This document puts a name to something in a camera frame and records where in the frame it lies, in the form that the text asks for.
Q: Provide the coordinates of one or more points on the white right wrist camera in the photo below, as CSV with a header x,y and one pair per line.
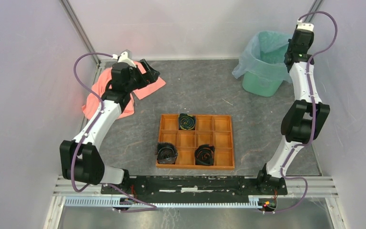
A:
x,y
304,26

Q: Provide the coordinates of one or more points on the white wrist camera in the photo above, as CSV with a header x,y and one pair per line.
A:
x,y
124,57
304,26

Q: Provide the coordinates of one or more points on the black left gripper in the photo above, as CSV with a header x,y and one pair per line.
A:
x,y
151,74

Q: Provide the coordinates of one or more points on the white slotted cable duct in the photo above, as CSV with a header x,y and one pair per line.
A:
x,y
124,202

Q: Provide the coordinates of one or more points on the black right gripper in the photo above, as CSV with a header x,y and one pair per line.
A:
x,y
289,45

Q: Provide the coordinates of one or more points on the orange compartment tray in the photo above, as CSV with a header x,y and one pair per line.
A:
x,y
213,130

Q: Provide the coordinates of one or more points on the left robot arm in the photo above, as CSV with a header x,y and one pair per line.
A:
x,y
80,158

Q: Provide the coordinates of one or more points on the rolled black belt orange stitching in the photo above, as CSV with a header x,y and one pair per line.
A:
x,y
204,155

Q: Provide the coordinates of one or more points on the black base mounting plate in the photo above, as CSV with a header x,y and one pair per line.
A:
x,y
196,189

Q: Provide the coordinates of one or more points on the green plastic trash bin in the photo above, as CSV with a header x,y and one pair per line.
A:
x,y
259,86

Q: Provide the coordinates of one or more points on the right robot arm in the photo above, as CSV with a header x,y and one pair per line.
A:
x,y
304,120

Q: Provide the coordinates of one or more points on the rolled black belt left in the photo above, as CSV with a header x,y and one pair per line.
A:
x,y
166,153

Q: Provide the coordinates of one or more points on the rolled black belt yellow stitching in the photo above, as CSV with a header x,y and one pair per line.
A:
x,y
186,122

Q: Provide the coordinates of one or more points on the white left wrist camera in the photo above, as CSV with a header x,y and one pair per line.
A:
x,y
124,57

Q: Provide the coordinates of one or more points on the translucent blue plastic trash bag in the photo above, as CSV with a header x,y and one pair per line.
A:
x,y
264,56

